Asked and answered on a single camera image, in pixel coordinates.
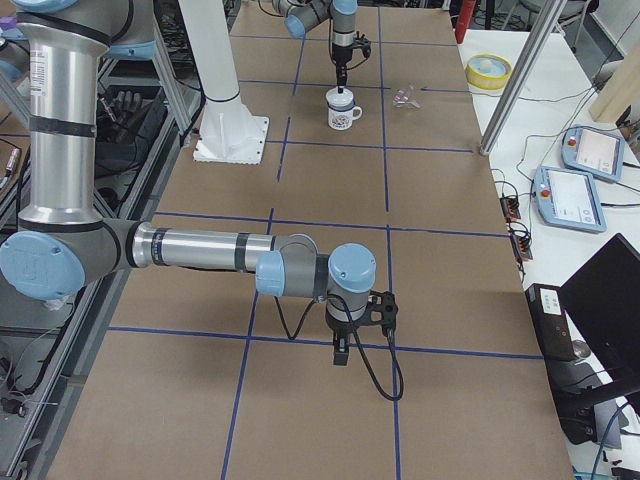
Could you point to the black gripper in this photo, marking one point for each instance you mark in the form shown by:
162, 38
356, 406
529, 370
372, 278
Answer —
341, 328
340, 54

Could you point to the white enamel mug lid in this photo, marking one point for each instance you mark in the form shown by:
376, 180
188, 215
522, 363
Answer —
340, 99

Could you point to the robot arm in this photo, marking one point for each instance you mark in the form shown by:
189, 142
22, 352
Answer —
63, 244
302, 17

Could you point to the white enamel mug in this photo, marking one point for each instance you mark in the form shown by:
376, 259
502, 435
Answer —
341, 120

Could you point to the red cylinder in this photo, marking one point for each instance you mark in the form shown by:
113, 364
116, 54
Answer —
465, 13

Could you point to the yellow tape roll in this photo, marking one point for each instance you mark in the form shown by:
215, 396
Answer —
488, 72

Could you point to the brown paper table cover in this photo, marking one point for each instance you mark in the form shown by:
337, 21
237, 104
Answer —
200, 377

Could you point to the black desktop box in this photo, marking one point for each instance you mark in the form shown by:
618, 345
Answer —
551, 327

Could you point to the near blue teach pendant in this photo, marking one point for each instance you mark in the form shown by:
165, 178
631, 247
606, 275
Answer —
568, 199

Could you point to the blue teach pendant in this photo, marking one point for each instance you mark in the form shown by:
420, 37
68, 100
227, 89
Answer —
568, 199
594, 151

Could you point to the black computer monitor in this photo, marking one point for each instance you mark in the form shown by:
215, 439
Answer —
602, 300

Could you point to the far blue teach pendant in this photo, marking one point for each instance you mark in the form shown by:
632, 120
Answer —
594, 151

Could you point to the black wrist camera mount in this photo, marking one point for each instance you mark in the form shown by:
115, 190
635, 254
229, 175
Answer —
362, 43

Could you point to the aluminium frame post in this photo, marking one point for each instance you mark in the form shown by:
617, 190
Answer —
532, 49

